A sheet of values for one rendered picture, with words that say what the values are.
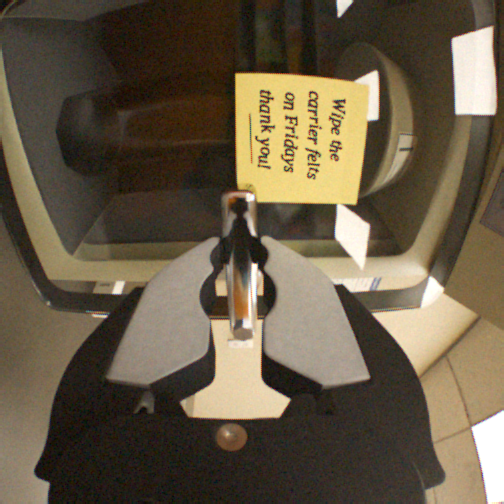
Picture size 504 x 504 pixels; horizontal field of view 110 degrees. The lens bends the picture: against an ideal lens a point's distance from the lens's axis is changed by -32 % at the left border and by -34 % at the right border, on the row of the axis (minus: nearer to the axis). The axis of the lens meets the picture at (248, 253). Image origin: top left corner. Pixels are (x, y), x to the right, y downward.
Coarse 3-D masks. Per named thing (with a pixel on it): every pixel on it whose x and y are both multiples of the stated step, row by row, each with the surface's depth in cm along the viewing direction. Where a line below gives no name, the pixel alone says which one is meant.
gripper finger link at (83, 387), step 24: (144, 288) 9; (120, 312) 8; (96, 336) 7; (120, 336) 7; (72, 360) 6; (96, 360) 6; (72, 384) 5; (96, 384) 5; (120, 384) 6; (72, 408) 5; (96, 408) 5; (120, 408) 5; (144, 408) 5; (48, 432) 4; (72, 432) 4; (48, 456) 3; (48, 480) 3
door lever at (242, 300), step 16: (224, 192) 11; (240, 192) 10; (256, 192) 11; (224, 208) 11; (240, 208) 11; (256, 208) 11; (224, 224) 11; (240, 224) 11; (256, 224) 11; (224, 240) 12; (240, 240) 11; (256, 240) 12; (224, 256) 12; (240, 256) 12; (256, 256) 12; (240, 272) 12; (256, 272) 13; (240, 288) 13; (256, 288) 13; (240, 304) 14; (256, 304) 14; (240, 320) 14; (256, 320) 15; (240, 336) 15
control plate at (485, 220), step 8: (496, 184) 15; (496, 192) 15; (496, 200) 15; (488, 208) 16; (496, 208) 16; (488, 216) 17; (496, 216) 16; (488, 224) 17; (496, 224) 16; (496, 232) 16
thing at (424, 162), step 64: (64, 0) 8; (128, 0) 9; (192, 0) 9; (256, 0) 9; (320, 0) 9; (384, 0) 9; (448, 0) 7; (0, 64) 9; (64, 64) 10; (128, 64) 11; (192, 64) 11; (256, 64) 11; (320, 64) 11; (384, 64) 11; (448, 64) 10; (0, 128) 12; (64, 128) 13; (128, 128) 13; (192, 128) 13; (384, 128) 13; (448, 128) 13; (0, 192) 14; (64, 192) 15; (128, 192) 15; (192, 192) 15; (384, 192) 15; (448, 192) 15; (64, 256) 18; (128, 256) 18; (320, 256) 18; (384, 256) 18; (448, 256) 18
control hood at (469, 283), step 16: (496, 112) 12; (496, 128) 13; (496, 144) 13; (496, 160) 14; (496, 176) 15; (480, 192) 17; (480, 208) 17; (480, 224) 18; (480, 240) 18; (496, 240) 17; (464, 256) 20; (480, 256) 19; (496, 256) 17; (464, 272) 21; (480, 272) 19; (496, 272) 18; (448, 288) 23; (464, 288) 21; (480, 288) 20; (496, 288) 18; (464, 304) 22; (480, 304) 20; (496, 304) 19; (496, 320) 19
